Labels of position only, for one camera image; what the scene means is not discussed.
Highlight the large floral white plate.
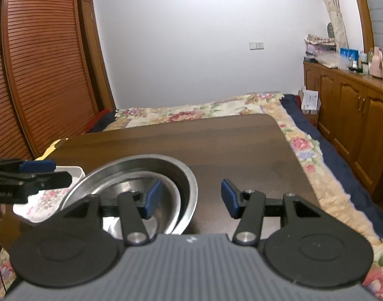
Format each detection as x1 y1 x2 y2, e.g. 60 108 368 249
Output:
13 166 86 227

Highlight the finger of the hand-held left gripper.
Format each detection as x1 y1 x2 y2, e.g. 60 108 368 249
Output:
22 171 73 195
0 160 56 174

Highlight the floral blanket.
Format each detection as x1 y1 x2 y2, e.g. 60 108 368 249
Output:
0 92 383 301

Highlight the small steel bowl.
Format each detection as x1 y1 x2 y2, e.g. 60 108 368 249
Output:
99 169 182 236

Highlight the wooden cabinet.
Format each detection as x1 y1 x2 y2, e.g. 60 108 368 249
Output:
303 60 383 206

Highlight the beige curtain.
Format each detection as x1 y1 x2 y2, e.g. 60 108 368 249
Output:
314 0 349 50

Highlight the large steel bowl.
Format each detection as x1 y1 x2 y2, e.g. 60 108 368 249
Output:
60 154 199 235

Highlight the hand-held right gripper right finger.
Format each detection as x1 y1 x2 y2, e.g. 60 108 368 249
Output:
221 179 325 246

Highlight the wooden window frame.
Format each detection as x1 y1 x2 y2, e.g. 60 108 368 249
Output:
348 0 376 54

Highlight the clear plastic bag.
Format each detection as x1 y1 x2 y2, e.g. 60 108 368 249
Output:
317 53 341 68

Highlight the yellow plush toy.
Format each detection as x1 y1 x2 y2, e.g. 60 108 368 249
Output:
42 138 68 159

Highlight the pink thermos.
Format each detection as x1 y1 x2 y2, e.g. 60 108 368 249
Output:
371 47 383 78

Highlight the white paper box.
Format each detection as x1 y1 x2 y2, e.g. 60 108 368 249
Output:
300 89 321 115

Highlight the plain wooden door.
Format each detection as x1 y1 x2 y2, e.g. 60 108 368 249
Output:
79 0 117 114

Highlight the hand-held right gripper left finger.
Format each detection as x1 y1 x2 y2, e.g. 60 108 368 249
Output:
58 179 163 247

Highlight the pink box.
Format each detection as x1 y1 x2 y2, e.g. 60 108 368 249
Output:
305 44 333 58

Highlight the folded floral cloth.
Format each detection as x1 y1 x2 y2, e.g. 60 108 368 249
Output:
304 34 336 46

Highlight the louvered wooden wardrobe door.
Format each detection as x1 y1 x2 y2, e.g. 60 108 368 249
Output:
2 0 100 158
0 0 33 161

